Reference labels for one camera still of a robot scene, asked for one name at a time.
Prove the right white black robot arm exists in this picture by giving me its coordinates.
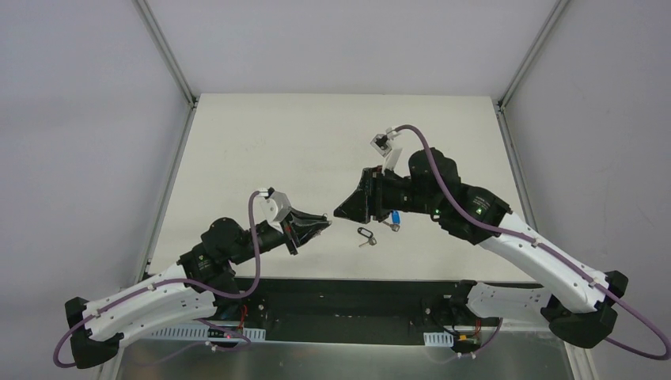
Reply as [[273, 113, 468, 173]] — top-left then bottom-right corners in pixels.
[[333, 148, 628, 348]]

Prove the purple cable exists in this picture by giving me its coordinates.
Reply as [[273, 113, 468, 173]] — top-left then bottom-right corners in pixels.
[[52, 189, 263, 369], [388, 123, 671, 363]]

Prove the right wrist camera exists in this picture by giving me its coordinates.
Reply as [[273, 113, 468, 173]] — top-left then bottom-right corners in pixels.
[[370, 128, 403, 172]]

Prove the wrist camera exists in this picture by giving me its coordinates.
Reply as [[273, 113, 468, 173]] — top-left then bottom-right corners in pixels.
[[256, 188, 291, 231], [370, 128, 403, 172]]

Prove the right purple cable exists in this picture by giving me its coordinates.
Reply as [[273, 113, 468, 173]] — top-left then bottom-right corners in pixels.
[[388, 123, 671, 363]]

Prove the right white cable duct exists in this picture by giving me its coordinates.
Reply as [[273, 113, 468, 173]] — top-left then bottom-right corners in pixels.
[[423, 332, 454, 348]]

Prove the left aluminium frame rail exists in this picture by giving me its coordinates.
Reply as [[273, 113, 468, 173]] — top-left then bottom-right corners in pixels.
[[94, 0, 198, 380]]

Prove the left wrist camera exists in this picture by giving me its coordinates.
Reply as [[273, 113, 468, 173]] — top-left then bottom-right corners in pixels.
[[256, 188, 291, 231]]

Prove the left white cable duct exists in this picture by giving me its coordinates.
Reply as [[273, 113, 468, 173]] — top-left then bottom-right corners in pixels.
[[146, 324, 267, 342]]

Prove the aluminium frame rail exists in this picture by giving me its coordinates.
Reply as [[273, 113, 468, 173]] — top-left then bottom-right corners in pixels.
[[94, 0, 198, 380], [492, 0, 599, 380]]

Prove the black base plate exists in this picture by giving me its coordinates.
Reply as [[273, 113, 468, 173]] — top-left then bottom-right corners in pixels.
[[212, 278, 496, 345]]

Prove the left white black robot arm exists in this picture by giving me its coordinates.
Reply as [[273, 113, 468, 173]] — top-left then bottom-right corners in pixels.
[[52, 209, 332, 369]]

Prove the right aluminium frame rail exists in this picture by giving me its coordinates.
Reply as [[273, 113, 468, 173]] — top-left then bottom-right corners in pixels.
[[492, 0, 599, 380]]

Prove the white cable duct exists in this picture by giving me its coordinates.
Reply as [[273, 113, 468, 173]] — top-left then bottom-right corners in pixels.
[[423, 332, 454, 348], [146, 324, 267, 342]]

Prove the silver key with blue tag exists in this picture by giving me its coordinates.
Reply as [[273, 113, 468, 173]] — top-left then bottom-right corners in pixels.
[[381, 211, 400, 232]]

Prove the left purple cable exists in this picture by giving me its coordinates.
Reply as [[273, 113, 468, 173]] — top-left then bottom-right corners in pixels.
[[52, 189, 263, 369]]

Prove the front steel sheet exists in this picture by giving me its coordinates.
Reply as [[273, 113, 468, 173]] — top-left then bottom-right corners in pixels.
[[117, 336, 574, 379]]

